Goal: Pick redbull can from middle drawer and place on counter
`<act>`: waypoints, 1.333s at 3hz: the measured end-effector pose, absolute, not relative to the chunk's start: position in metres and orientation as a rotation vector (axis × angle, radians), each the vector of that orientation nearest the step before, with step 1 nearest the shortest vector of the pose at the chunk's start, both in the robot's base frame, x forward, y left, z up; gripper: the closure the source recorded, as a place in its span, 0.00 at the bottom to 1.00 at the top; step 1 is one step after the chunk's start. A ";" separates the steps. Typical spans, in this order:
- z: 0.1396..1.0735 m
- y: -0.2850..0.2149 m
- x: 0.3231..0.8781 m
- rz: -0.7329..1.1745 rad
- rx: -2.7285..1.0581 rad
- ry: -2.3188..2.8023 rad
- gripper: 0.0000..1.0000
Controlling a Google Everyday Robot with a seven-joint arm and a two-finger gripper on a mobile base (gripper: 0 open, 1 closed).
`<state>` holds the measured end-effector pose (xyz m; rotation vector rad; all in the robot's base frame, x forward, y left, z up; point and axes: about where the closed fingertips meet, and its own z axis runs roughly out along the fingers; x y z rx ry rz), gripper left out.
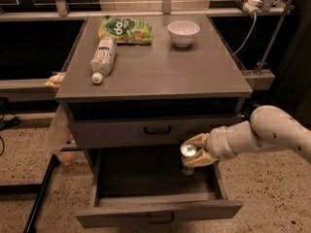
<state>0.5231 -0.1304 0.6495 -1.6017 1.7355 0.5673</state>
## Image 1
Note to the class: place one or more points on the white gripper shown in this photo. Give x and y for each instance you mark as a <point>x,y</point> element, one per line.
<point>218,142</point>

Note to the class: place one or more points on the redbull can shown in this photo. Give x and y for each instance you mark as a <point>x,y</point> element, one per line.
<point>188,151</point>

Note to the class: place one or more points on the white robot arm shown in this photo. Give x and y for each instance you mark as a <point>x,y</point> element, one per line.
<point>268,129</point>

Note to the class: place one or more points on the grey drawer cabinet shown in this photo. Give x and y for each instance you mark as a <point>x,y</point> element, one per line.
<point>158,80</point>

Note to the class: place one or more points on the open lower drawer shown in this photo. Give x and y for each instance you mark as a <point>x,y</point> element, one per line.
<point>131,182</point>

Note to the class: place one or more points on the upper grey drawer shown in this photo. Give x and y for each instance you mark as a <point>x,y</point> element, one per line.
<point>109,133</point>

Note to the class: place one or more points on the white bowl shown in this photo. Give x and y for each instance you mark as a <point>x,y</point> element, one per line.
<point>183,33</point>

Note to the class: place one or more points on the clear plastic water bottle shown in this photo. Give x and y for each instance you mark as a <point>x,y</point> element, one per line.
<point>103,61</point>

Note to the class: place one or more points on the green snack bag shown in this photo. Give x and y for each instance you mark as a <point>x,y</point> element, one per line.
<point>126,30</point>

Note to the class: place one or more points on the clear plastic bag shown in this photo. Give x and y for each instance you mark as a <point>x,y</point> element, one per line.
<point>59,140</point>

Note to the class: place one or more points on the white power strip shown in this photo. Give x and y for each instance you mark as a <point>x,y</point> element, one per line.
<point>250,7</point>

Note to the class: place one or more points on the yellow crumpled wrapper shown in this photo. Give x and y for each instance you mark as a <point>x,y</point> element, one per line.
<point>55,81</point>

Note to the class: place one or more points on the black upper drawer handle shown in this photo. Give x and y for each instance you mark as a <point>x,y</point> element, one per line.
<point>157,131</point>

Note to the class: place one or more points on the black drawer handle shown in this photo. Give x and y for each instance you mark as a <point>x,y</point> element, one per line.
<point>157,131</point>
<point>161,218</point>

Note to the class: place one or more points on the black lower drawer handle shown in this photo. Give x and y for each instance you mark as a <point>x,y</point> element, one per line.
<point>161,218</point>

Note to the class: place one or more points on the black floor frame bar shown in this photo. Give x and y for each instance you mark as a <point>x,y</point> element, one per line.
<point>43,187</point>

